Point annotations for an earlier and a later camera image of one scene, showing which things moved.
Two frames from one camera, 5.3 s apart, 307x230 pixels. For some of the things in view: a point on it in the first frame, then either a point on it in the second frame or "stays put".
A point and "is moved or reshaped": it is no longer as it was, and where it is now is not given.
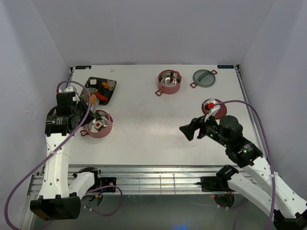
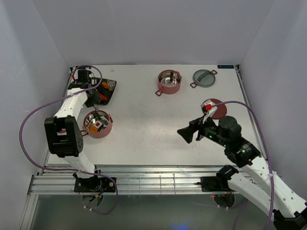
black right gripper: x=188 y=130 stays put
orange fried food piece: x=93 y=99 is moved or reshaped
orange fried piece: x=106 y=85 stays put
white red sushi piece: x=98 y=124 stays put
